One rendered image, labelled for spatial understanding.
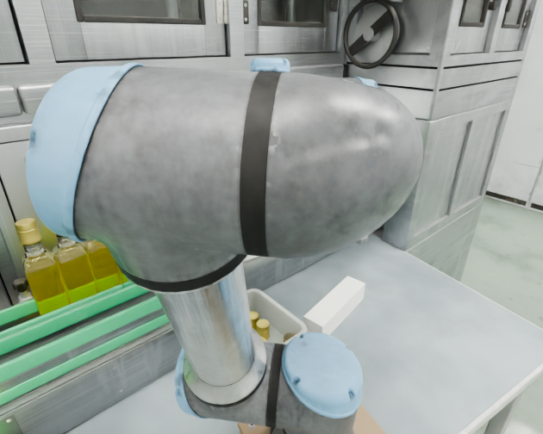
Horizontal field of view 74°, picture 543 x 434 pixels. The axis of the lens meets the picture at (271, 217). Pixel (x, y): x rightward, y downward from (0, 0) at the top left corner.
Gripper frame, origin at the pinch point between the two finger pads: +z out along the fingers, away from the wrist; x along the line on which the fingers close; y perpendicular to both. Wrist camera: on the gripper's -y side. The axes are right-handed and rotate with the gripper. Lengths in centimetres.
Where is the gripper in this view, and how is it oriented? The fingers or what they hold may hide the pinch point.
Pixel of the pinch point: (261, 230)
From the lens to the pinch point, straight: 80.8
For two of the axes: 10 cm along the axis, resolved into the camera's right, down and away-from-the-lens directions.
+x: -5.2, -3.8, 7.7
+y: 8.5, -2.3, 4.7
